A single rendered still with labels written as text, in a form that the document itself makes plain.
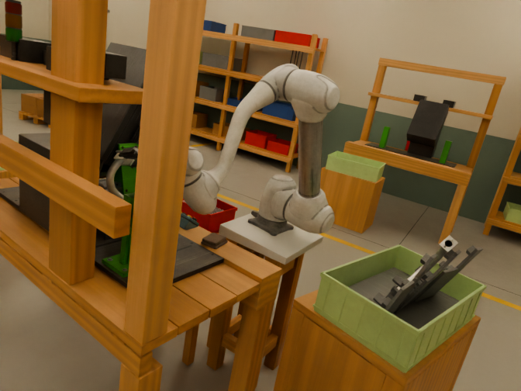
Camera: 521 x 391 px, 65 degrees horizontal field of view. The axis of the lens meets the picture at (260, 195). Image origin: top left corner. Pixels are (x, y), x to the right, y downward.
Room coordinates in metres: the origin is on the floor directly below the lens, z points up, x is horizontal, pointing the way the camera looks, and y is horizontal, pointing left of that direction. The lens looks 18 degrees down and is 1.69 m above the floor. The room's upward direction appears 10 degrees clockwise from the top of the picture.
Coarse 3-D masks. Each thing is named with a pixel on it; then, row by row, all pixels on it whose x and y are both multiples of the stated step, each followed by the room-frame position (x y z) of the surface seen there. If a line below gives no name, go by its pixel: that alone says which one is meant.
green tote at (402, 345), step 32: (384, 256) 1.76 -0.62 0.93; (416, 256) 1.79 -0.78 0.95; (320, 288) 1.42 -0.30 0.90; (448, 288) 1.67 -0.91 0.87; (480, 288) 1.54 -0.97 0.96; (352, 320) 1.31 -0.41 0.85; (384, 320) 1.23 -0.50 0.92; (448, 320) 1.34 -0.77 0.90; (384, 352) 1.20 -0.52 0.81; (416, 352) 1.17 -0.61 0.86
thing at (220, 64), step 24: (216, 24) 7.74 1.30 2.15; (288, 48) 6.82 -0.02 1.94; (312, 48) 6.68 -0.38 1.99; (216, 72) 7.43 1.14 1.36; (240, 72) 7.38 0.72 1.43; (216, 96) 7.50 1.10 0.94; (240, 96) 7.75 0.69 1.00; (192, 120) 7.77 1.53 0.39; (288, 120) 6.76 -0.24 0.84; (216, 144) 7.38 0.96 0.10; (240, 144) 7.10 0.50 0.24; (264, 144) 6.98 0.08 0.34; (288, 144) 7.20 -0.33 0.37; (288, 168) 6.67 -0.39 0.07
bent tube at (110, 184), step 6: (114, 162) 1.54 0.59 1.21; (120, 162) 1.56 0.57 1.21; (114, 168) 1.53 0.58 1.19; (108, 174) 1.51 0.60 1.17; (114, 174) 1.52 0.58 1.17; (108, 180) 1.50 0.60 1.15; (108, 186) 1.50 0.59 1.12; (114, 186) 1.51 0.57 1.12; (114, 192) 1.51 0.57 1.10; (120, 198) 1.52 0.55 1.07
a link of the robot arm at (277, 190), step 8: (280, 176) 1.96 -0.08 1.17; (288, 176) 1.98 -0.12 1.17; (272, 184) 1.91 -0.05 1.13; (280, 184) 1.90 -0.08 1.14; (288, 184) 1.91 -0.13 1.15; (264, 192) 1.93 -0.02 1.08; (272, 192) 1.89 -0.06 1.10; (280, 192) 1.88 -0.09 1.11; (288, 192) 1.88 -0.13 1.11; (264, 200) 1.92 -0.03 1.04; (272, 200) 1.89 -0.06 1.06; (280, 200) 1.86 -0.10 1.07; (264, 208) 1.91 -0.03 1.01; (272, 208) 1.88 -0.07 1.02; (280, 208) 1.86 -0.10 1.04; (264, 216) 1.91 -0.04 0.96; (272, 216) 1.89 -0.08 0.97; (280, 216) 1.87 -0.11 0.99
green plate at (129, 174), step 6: (120, 144) 1.61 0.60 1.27; (126, 144) 1.63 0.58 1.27; (132, 144) 1.66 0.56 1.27; (138, 144) 1.68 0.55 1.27; (120, 150) 1.61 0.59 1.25; (120, 168) 1.60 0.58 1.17; (126, 168) 1.61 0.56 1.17; (132, 168) 1.63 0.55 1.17; (120, 174) 1.61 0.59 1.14; (126, 174) 1.61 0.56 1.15; (132, 174) 1.63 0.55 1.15; (114, 180) 1.64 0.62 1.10; (120, 180) 1.61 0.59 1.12; (126, 180) 1.60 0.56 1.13; (132, 180) 1.62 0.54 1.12; (126, 186) 1.59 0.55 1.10; (132, 186) 1.62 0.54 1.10; (126, 192) 1.59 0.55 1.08; (132, 192) 1.61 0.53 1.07
